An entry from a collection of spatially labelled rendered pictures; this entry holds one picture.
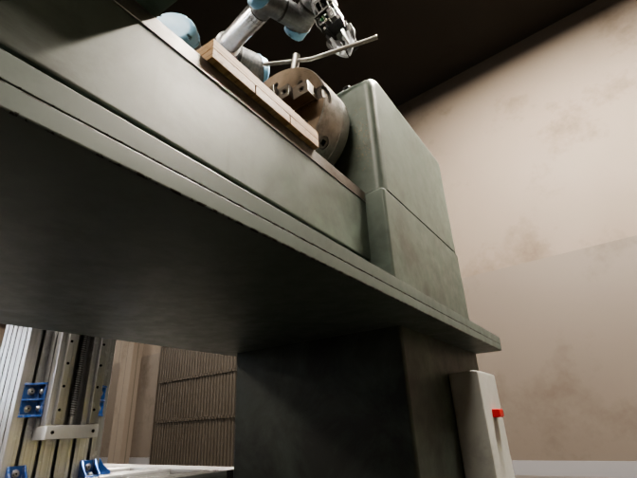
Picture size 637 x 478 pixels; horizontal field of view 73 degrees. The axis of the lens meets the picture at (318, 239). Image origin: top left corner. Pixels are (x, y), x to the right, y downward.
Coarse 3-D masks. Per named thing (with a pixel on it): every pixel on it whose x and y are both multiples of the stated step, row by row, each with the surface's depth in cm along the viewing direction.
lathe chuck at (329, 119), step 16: (272, 80) 119; (288, 80) 115; (304, 80) 111; (320, 80) 108; (336, 96) 113; (304, 112) 107; (320, 112) 104; (336, 112) 109; (320, 128) 104; (336, 128) 109; (336, 144) 110
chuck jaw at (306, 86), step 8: (272, 88) 105; (280, 88) 106; (288, 88) 105; (296, 88) 106; (304, 88) 104; (312, 88) 106; (320, 88) 107; (280, 96) 105; (288, 96) 104; (296, 96) 105; (304, 96) 104; (312, 96) 105; (320, 96) 106; (288, 104) 106; (296, 104) 107; (304, 104) 107; (296, 112) 109
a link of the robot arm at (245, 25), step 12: (252, 0) 130; (264, 0) 130; (276, 0) 131; (288, 0) 134; (252, 12) 136; (264, 12) 134; (276, 12) 133; (240, 24) 143; (252, 24) 140; (216, 36) 157; (228, 36) 151; (240, 36) 148; (228, 48) 156
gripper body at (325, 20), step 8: (320, 0) 125; (328, 0) 126; (320, 8) 128; (328, 8) 122; (336, 8) 122; (320, 16) 124; (328, 16) 123; (336, 16) 120; (320, 24) 122; (328, 24) 121; (336, 24) 122; (344, 24) 123; (328, 32) 123; (336, 32) 124; (328, 40) 127; (336, 40) 125
